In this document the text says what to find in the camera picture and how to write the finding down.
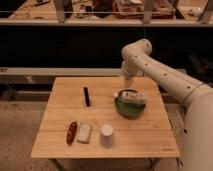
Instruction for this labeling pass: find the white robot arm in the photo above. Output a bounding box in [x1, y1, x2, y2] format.
[121, 39, 213, 171]

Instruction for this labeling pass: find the white packaged food item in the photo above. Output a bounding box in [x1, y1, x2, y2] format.
[114, 90, 146, 104]

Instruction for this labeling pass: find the green plate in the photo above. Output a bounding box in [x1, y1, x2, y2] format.
[114, 89, 146, 117]

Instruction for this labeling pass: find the black rectangular bar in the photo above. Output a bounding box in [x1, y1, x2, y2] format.
[83, 87, 90, 107]

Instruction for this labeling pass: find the wooden table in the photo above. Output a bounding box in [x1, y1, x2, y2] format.
[31, 77, 180, 159]

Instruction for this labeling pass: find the white upside-down paper cup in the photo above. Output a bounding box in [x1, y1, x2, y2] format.
[100, 124, 114, 147]

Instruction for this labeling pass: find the white wrapped sponge packet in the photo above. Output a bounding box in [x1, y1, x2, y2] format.
[77, 123, 92, 144]

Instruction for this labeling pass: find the wooden crate on shelf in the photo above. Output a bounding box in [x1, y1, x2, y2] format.
[112, 0, 175, 19]

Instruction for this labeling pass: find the long metal shelf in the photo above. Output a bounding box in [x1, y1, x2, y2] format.
[0, 0, 213, 75]

